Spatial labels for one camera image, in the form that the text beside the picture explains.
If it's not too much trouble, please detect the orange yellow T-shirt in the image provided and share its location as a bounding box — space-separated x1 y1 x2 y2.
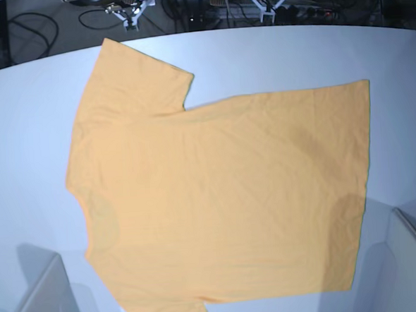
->
66 39 370 312

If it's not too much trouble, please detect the grey partition panel left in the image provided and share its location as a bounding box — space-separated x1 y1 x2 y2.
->
14 253 80 312

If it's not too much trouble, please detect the grey partition panel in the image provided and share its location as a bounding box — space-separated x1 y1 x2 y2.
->
14 253 80 312
353 209 416 312

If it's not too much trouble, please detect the grey partition panel right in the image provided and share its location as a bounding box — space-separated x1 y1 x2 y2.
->
353 209 416 312

